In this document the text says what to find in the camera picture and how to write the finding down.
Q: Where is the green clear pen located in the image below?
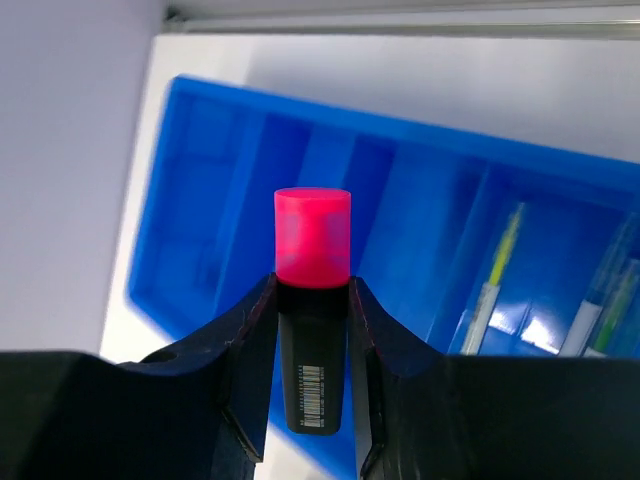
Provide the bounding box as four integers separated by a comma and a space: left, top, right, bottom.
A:
593, 259, 639, 354

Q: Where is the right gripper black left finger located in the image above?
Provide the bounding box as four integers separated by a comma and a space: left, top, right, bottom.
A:
1, 275, 278, 479

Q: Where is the blue compartment bin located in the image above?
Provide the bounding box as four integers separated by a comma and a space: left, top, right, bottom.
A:
128, 76, 639, 479

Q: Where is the yellow thin highlighter pen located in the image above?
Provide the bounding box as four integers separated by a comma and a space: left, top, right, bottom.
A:
461, 202, 526, 355

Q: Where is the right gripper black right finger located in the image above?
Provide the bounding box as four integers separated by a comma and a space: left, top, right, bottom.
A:
348, 277, 639, 479

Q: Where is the pink-capped black highlighter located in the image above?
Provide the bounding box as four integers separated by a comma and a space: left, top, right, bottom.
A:
274, 187, 351, 436

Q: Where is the blue clear pen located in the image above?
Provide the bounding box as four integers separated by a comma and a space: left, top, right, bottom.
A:
559, 212, 639, 357

